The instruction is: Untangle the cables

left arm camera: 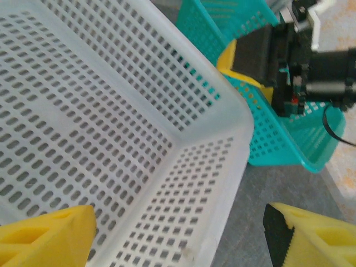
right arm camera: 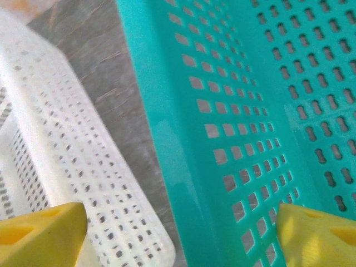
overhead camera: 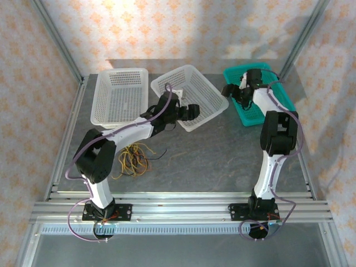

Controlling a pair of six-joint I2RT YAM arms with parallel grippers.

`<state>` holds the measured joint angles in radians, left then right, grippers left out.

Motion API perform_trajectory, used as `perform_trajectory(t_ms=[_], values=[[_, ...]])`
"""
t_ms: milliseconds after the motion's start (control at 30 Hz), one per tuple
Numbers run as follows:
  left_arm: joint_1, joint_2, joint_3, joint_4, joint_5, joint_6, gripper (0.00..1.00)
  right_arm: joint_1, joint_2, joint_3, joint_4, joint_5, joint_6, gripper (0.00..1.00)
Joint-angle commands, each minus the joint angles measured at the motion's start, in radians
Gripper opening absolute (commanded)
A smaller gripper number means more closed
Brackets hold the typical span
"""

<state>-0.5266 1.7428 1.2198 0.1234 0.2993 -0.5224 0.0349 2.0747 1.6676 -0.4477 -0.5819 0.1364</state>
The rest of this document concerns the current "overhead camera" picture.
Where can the aluminium mounting rail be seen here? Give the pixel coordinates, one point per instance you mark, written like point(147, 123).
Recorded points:
point(180, 208)

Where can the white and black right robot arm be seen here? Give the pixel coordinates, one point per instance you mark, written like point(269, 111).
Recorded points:
point(267, 172)

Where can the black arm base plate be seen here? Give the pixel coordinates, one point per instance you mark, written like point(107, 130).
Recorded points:
point(125, 212)
point(235, 211)

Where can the white perforated plastic basket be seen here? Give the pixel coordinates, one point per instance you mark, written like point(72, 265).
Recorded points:
point(200, 91)
point(119, 97)

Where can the teal perforated plastic basket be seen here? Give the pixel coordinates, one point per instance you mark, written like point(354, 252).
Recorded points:
point(233, 73)

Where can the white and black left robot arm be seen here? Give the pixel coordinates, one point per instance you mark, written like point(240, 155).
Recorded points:
point(133, 133)

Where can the aluminium table side rail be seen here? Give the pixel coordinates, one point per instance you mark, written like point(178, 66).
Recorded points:
point(68, 139)
point(307, 180)

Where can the aluminium frame post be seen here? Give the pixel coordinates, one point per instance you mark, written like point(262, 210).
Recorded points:
point(303, 39)
point(57, 39)

